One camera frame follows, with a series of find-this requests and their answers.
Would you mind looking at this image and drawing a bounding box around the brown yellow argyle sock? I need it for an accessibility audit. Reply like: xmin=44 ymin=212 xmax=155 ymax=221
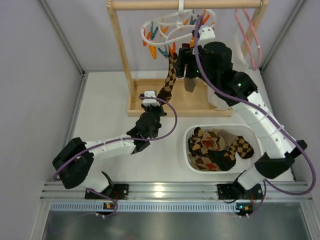
xmin=219 ymin=136 xmax=255 ymax=171
xmin=157 ymin=53 xmax=178 ymax=102

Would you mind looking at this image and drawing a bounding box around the striped cuff brown sock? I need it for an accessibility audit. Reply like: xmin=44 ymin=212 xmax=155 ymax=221
xmin=181 ymin=43 xmax=197 ymax=93

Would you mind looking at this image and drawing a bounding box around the white round clip hanger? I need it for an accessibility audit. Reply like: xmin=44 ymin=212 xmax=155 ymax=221
xmin=140 ymin=0 xmax=217 ymax=60

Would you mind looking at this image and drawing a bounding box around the brown tan argyle sock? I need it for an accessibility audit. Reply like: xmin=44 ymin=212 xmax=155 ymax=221
xmin=187 ymin=127 xmax=208 ymax=157

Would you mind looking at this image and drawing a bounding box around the beige long sock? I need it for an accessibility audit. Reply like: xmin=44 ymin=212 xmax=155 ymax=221
xmin=216 ymin=130 xmax=237 ymax=151

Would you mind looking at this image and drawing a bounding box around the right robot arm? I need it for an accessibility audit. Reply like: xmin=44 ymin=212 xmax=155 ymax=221
xmin=176 ymin=41 xmax=307 ymax=192

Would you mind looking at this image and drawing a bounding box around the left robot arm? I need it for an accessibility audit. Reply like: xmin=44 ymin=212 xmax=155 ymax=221
xmin=52 ymin=100 xmax=166 ymax=197

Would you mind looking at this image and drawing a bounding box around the pink plastic hanger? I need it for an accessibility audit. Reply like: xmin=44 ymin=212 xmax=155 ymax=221
xmin=234 ymin=8 xmax=263 ymax=71

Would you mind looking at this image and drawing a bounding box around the wooden clothes rack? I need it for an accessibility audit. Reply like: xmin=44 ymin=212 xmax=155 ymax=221
xmin=106 ymin=0 xmax=268 ymax=118

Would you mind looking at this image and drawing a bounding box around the white plastic bag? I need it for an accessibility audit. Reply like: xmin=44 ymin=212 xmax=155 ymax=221
xmin=207 ymin=31 xmax=249 ymax=110

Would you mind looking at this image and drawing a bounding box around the orange beige argyle sock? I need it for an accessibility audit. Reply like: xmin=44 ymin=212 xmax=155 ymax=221
xmin=188 ymin=154 xmax=221 ymax=172

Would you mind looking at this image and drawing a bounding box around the brown yellow argyle sock in basket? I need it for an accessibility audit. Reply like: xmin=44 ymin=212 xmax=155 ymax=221
xmin=219 ymin=136 xmax=255 ymax=171

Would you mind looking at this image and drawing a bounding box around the white plastic basket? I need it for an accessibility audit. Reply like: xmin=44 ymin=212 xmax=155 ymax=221
xmin=183 ymin=124 xmax=262 ymax=175

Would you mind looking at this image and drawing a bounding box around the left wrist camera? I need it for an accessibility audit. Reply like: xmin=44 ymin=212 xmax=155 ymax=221
xmin=139 ymin=90 xmax=159 ymax=106

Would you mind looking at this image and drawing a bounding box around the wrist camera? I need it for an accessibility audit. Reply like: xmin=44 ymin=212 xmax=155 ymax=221
xmin=139 ymin=90 xmax=159 ymax=106
xmin=198 ymin=26 xmax=216 ymax=46

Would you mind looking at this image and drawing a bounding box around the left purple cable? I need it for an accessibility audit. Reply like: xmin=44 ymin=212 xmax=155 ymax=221
xmin=52 ymin=93 xmax=178 ymax=218

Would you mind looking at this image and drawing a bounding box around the purple cable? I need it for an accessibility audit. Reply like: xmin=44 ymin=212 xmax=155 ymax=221
xmin=52 ymin=93 xmax=178 ymax=218
xmin=193 ymin=14 xmax=315 ymax=218

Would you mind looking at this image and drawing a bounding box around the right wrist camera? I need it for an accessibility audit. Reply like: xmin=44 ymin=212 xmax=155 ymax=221
xmin=198 ymin=26 xmax=216 ymax=46

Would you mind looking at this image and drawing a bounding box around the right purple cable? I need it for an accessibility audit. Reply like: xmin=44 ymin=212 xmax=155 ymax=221
xmin=193 ymin=14 xmax=315 ymax=218

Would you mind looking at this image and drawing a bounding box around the aluminium mounting rail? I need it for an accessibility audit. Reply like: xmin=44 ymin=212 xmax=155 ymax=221
xmin=40 ymin=182 xmax=314 ymax=213

